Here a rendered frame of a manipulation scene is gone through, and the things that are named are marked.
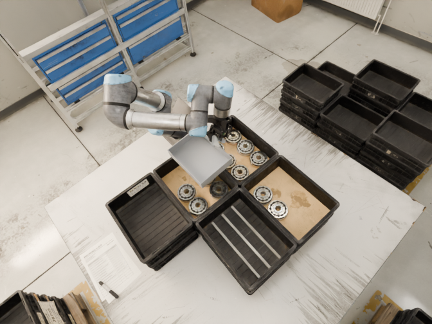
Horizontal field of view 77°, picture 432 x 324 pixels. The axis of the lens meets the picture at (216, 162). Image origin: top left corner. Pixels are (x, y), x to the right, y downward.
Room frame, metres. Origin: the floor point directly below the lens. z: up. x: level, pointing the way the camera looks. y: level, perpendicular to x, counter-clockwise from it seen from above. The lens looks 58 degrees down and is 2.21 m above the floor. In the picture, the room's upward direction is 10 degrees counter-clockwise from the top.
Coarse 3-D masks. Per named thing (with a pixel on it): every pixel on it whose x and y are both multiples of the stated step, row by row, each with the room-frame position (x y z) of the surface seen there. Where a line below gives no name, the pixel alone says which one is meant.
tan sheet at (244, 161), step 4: (224, 144) 0.98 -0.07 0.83; (228, 144) 0.98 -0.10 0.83; (224, 148) 0.95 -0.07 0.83; (228, 148) 0.95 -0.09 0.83; (232, 148) 0.94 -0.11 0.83; (236, 148) 0.94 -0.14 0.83; (256, 148) 0.91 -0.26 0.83; (228, 152) 0.92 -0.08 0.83; (232, 152) 0.91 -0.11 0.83; (236, 152) 0.91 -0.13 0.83; (236, 156) 0.88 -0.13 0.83; (240, 156) 0.88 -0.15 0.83; (244, 156) 0.87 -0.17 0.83; (248, 156) 0.87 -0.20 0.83; (240, 160) 0.85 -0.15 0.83; (244, 160) 0.84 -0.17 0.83; (248, 160) 0.84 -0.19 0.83; (240, 164) 0.82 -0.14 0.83; (244, 164) 0.82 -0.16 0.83; (248, 164) 0.81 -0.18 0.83; (248, 168) 0.78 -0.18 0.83; (252, 168) 0.78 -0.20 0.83; (256, 168) 0.77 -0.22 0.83; (252, 172) 0.75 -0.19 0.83
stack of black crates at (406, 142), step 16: (400, 112) 1.15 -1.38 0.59; (384, 128) 1.11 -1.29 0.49; (400, 128) 1.08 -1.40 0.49; (416, 128) 1.02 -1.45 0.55; (368, 144) 1.00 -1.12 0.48; (384, 144) 0.94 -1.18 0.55; (400, 144) 0.95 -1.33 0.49; (416, 144) 0.93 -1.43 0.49; (368, 160) 0.96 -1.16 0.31; (384, 160) 0.88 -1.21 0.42; (400, 160) 0.82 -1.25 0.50; (416, 160) 0.76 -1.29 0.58; (384, 176) 0.82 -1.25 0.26; (400, 176) 0.76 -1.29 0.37; (416, 176) 0.71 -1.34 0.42
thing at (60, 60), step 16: (80, 32) 2.43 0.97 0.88; (96, 32) 2.50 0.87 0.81; (64, 48) 2.31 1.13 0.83; (80, 48) 2.39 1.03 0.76; (96, 48) 2.46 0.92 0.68; (48, 64) 2.21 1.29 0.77; (64, 64) 2.28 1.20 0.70; (80, 64) 2.35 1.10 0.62; (112, 64) 2.50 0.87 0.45; (80, 80) 2.30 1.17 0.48; (96, 80) 2.38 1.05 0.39; (64, 96) 2.17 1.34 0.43; (80, 96) 2.25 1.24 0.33
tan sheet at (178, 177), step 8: (176, 168) 0.87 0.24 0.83; (168, 176) 0.83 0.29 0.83; (176, 176) 0.82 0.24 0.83; (184, 176) 0.81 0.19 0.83; (168, 184) 0.77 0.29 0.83; (176, 184) 0.76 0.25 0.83; (192, 184) 0.75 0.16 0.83; (176, 192) 0.72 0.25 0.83; (200, 192) 0.69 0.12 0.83; (208, 192) 0.68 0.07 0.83; (208, 200) 0.63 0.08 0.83; (216, 200) 0.62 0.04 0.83; (192, 216) 0.56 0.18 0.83
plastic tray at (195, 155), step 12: (180, 144) 0.87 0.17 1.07; (192, 144) 0.87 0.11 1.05; (204, 144) 0.85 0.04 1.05; (180, 156) 0.81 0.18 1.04; (192, 156) 0.79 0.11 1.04; (204, 156) 0.78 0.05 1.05; (216, 156) 0.76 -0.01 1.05; (228, 156) 0.73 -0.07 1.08; (192, 168) 0.72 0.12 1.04; (204, 168) 0.71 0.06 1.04; (216, 168) 0.69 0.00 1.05; (204, 180) 0.62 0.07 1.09
